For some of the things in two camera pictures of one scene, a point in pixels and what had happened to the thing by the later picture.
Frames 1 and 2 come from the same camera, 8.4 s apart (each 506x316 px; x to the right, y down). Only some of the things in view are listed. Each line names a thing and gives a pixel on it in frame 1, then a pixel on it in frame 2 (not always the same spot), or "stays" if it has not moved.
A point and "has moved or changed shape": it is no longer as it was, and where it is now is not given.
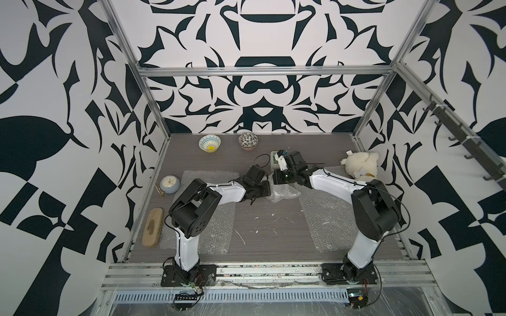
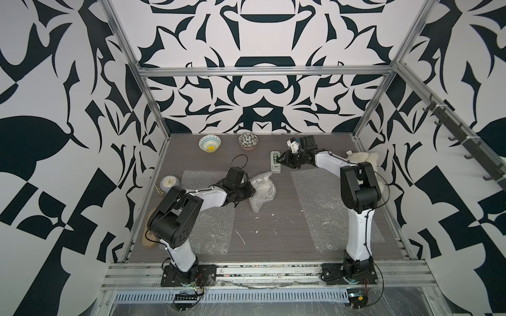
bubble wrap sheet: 281,191 has moved or changed shape
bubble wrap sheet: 332,222 stays
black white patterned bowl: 248,141 stays
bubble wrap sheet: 220,237 stays
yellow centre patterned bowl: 209,143 stays
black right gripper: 277,177 -> 288,158
